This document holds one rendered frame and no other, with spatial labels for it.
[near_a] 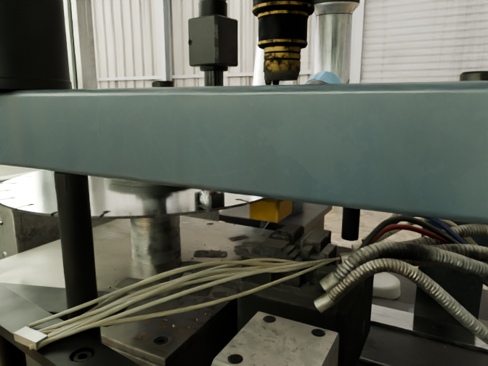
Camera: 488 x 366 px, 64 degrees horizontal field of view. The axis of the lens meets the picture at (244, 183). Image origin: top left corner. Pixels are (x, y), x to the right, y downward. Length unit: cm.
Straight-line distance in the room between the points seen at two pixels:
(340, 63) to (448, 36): 534
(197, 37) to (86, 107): 28
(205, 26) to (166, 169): 30
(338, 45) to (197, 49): 58
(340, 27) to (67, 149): 85
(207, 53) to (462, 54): 592
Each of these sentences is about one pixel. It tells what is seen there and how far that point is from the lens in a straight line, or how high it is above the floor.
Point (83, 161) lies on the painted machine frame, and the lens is 19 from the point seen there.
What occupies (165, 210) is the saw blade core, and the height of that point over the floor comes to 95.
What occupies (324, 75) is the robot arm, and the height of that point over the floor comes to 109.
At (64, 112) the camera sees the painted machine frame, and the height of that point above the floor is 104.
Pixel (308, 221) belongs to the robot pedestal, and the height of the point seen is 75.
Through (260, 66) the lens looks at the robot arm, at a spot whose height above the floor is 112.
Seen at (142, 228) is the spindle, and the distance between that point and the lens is 48.
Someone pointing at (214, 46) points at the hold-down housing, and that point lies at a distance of 43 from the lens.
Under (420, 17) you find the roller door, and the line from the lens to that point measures 637.
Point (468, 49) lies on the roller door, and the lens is 628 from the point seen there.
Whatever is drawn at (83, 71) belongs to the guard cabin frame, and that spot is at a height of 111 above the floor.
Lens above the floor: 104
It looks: 12 degrees down
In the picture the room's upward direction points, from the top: straight up
